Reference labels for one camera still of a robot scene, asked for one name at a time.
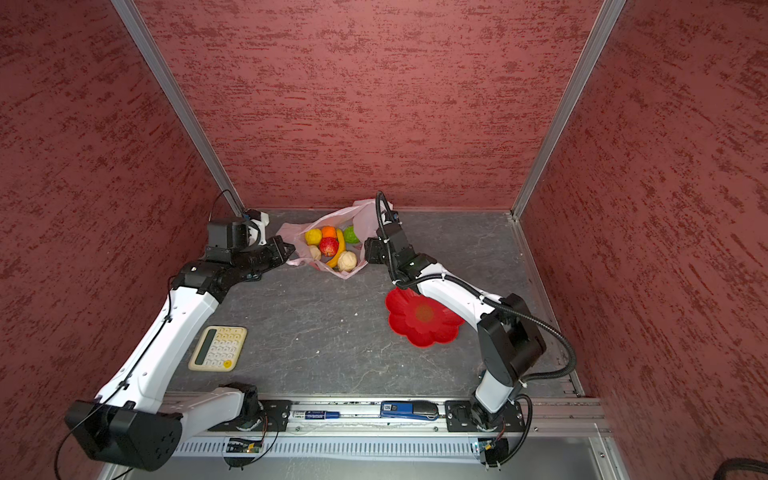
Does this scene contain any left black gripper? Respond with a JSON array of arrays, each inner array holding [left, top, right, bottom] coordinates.
[[234, 235, 296, 276]]

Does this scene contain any pink plastic bag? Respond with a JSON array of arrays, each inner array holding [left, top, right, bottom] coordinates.
[[277, 199, 378, 280]]

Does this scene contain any fake red apple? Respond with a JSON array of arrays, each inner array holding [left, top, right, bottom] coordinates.
[[318, 238, 340, 258]]

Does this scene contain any fake orange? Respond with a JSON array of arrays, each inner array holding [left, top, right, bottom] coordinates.
[[321, 226, 338, 239]]

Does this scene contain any red flower-shaped plastic bowl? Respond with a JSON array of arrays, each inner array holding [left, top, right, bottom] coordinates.
[[385, 288, 465, 348]]

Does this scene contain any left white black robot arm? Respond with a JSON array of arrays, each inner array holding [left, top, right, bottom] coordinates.
[[64, 218, 296, 471]]

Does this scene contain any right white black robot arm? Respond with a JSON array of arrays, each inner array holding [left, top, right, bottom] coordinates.
[[367, 220, 577, 430]]

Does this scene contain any fake small tan fruit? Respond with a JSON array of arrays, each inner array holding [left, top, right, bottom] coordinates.
[[308, 245, 322, 261]]

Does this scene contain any fake yellow lemon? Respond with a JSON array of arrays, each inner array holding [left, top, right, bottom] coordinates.
[[304, 228, 323, 246]]

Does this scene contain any fake yellow banana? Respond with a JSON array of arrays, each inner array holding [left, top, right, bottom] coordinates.
[[320, 229, 346, 268]]

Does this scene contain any cream yellow calculator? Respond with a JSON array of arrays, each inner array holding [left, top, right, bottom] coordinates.
[[188, 326, 248, 373]]

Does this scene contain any blue black stapler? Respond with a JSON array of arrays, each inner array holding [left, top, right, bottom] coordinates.
[[380, 400, 440, 421]]

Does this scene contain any blue marker pen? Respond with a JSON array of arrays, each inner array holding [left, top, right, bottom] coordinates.
[[291, 410, 341, 420]]

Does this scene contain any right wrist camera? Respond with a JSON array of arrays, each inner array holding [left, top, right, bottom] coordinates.
[[375, 199, 400, 226]]

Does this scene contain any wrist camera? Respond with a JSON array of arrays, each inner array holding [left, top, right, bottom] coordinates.
[[375, 199, 400, 226], [243, 209, 270, 246]]

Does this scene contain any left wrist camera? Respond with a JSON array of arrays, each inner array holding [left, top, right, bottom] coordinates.
[[243, 209, 270, 246]]

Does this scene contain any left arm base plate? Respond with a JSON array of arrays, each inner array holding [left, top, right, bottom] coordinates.
[[208, 399, 293, 434]]

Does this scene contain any left aluminium corner post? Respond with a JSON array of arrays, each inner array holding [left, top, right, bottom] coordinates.
[[111, 0, 244, 214]]

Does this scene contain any aluminium corner post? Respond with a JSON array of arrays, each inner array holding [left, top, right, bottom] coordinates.
[[511, 0, 626, 222], [111, 0, 244, 214]]

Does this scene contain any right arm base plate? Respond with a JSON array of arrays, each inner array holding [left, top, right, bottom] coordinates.
[[445, 400, 524, 433]]

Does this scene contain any perforated metal front rail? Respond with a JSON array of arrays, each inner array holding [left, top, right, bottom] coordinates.
[[173, 436, 483, 463]]

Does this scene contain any right aluminium corner post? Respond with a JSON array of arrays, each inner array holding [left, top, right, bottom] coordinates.
[[511, 0, 626, 222]]

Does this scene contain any black cable bottom right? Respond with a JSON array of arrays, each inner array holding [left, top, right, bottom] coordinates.
[[712, 457, 768, 480]]

